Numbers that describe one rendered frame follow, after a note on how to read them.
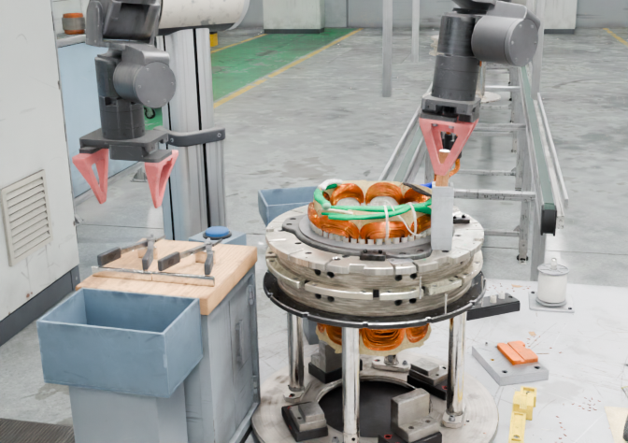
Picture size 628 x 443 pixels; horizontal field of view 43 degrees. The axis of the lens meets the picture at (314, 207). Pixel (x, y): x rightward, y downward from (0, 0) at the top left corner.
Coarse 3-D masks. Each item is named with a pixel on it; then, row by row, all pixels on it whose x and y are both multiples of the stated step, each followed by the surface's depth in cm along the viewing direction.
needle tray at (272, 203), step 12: (384, 180) 156; (264, 192) 151; (276, 192) 152; (288, 192) 152; (300, 192) 153; (312, 192) 153; (264, 204) 143; (276, 204) 152; (288, 204) 142; (300, 204) 142; (264, 216) 144; (276, 216) 142; (312, 324) 151; (312, 336) 152
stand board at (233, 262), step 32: (128, 256) 118; (160, 256) 118; (192, 256) 118; (224, 256) 118; (256, 256) 121; (96, 288) 107; (128, 288) 107; (160, 288) 107; (192, 288) 106; (224, 288) 109
